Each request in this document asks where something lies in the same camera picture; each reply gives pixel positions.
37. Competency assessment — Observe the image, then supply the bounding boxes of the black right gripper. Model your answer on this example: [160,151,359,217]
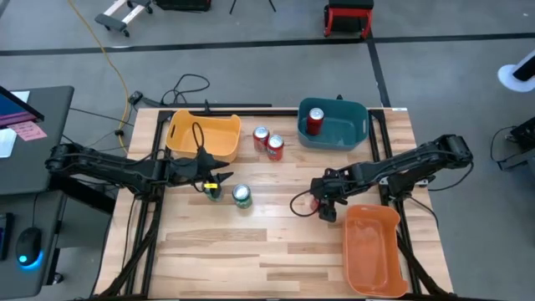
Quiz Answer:
[310,165,357,223]

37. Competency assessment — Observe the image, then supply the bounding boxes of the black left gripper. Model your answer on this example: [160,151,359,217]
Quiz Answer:
[160,148,234,189]

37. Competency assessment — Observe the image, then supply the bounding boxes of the green soda can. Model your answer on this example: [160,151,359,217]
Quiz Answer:
[232,183,253,210]
[203,181,225,203]

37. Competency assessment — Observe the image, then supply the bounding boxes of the yellow plastic bin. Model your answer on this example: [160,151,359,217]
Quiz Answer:
[165,109,242,164]

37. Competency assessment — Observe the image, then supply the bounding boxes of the orange plastic bin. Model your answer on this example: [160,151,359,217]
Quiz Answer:
[342,204,410,299]

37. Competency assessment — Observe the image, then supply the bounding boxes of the teal plastic bin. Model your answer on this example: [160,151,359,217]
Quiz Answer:
[297,97,370,151]

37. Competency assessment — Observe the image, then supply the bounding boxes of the black case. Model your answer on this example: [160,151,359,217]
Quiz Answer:
[155,0,212,13]

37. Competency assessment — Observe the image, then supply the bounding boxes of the black tripod legs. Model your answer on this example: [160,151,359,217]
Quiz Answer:
[228,0,278,14]

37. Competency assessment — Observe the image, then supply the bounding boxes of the black desk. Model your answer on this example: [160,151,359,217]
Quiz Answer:
[0,190,68,301]
[0,85,75,196]

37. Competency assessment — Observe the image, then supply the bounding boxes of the wheeled dolly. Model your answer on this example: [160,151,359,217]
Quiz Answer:
[94,0,154,38]

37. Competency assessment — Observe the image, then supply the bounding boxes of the red and black stool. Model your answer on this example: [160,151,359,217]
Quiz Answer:
[323,0,375,40]

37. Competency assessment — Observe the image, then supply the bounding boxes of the pink sticky note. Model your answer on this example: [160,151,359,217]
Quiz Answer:
[7,120,48,142]

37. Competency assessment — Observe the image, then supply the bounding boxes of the black computer mouse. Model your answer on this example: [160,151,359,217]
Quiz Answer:
[15,227,43,268]

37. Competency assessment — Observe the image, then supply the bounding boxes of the black equipment stand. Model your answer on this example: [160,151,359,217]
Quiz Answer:
[491,115,535,171]

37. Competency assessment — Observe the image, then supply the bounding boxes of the white paper sheet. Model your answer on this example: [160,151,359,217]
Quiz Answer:
[0,127,18,159]

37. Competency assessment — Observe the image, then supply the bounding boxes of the computer monitor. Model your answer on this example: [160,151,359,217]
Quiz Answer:
[0,85,46,129]

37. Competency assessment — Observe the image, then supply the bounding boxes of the white round stand base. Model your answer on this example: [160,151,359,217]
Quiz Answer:
[497,61,535,94]

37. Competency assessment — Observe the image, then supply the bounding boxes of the black keyboard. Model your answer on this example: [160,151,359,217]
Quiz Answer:
[0,212,15,261]

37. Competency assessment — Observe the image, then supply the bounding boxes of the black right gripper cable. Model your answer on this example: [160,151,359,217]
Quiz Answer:
[289,188,323,218]

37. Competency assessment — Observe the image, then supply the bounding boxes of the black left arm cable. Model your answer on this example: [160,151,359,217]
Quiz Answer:
[191,121,206,152]

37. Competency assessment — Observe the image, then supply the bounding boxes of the black aluminium table frame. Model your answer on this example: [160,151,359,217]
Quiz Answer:
[94,106,455,300]

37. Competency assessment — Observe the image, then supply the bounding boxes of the black looped floor cable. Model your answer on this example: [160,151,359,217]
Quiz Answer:
[160,74,211,106]

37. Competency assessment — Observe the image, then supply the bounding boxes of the yellow cable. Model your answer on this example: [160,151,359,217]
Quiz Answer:
[68,0,130,154]

